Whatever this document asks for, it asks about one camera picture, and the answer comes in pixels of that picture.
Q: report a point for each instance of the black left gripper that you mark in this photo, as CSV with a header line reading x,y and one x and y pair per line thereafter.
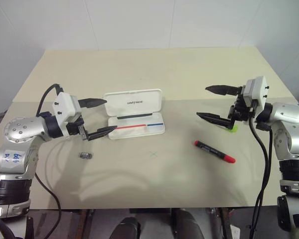
x,y
74,127

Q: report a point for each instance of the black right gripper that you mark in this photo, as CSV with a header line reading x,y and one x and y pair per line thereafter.
x,y
240,112

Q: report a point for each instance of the small green eraser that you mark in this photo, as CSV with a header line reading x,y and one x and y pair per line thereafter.
x,y
233,129

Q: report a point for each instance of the small metal binder clip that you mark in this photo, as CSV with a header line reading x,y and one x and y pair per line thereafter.
x,y
85,155

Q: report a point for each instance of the red and black marker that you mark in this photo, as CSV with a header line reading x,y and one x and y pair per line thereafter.
x,y
214,151

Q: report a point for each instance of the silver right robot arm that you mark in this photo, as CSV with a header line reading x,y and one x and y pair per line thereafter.
x,y
289,117

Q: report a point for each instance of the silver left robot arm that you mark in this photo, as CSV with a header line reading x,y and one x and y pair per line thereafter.
x,y
22,129

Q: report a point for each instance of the white plastic pencil case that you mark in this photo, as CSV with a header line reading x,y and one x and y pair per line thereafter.
x,y
134,104

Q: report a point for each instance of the white tape label blue writing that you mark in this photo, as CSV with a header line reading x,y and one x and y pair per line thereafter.
x,y
7,160

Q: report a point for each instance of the dark rounded shape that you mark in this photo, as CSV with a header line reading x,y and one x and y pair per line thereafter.
x,y
187,225
125,229

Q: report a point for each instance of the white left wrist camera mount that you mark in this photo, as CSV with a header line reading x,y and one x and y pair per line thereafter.
x,y
64,107

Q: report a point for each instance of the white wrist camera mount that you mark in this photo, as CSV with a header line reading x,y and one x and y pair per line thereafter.
x,y
64,107
256,89

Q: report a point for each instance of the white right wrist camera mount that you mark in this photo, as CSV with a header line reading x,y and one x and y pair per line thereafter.
x,y
256,89

